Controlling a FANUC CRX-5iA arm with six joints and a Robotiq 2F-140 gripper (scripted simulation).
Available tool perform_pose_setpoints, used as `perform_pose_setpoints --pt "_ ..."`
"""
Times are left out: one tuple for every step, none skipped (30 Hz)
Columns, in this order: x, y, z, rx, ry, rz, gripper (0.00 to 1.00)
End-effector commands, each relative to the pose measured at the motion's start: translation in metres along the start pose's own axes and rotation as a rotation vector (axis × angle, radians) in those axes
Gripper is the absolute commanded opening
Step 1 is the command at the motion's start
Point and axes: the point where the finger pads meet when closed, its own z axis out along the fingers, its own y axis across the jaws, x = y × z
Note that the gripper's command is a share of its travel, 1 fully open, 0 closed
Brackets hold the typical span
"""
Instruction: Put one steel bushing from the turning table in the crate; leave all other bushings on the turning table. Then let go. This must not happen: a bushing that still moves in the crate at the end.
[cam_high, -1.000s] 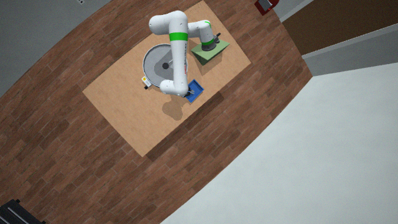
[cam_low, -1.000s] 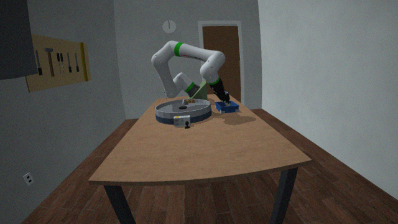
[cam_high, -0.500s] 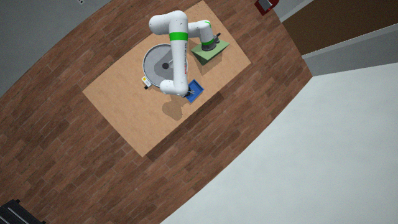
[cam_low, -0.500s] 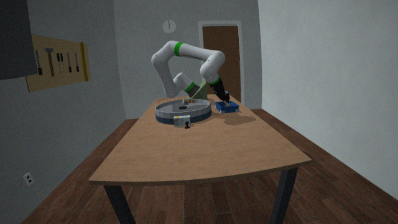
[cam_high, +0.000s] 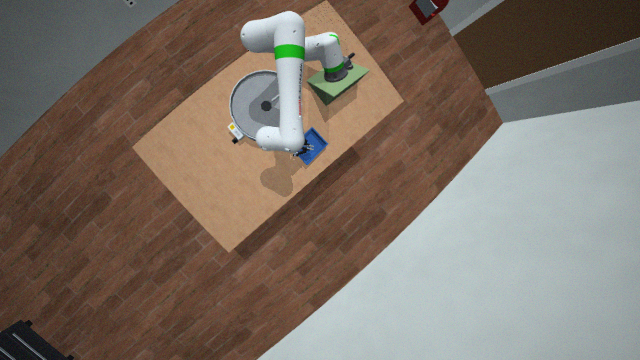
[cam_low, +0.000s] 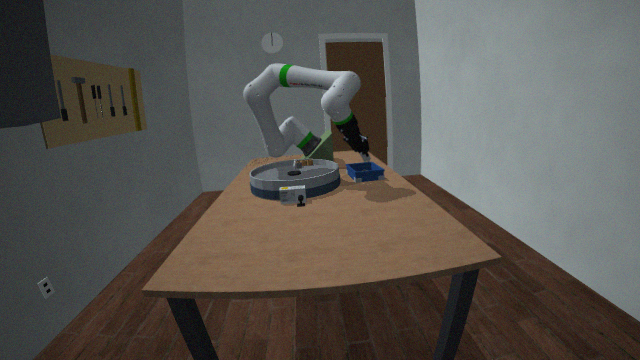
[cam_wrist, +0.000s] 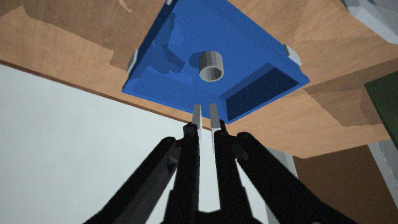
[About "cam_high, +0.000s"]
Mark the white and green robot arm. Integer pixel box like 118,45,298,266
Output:
241,11,355,153

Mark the blue plastic crate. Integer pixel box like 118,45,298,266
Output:
299,128,327,165

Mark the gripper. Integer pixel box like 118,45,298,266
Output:
293,139,314,156

